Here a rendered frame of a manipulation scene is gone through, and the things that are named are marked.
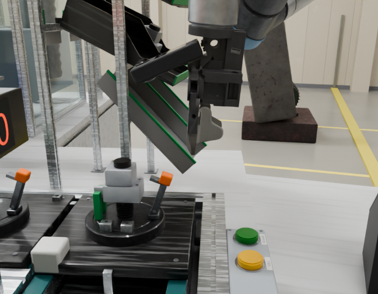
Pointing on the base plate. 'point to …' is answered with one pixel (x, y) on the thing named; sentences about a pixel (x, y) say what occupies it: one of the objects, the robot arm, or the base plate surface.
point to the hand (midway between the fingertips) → (188, 147)
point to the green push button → (247, 235)
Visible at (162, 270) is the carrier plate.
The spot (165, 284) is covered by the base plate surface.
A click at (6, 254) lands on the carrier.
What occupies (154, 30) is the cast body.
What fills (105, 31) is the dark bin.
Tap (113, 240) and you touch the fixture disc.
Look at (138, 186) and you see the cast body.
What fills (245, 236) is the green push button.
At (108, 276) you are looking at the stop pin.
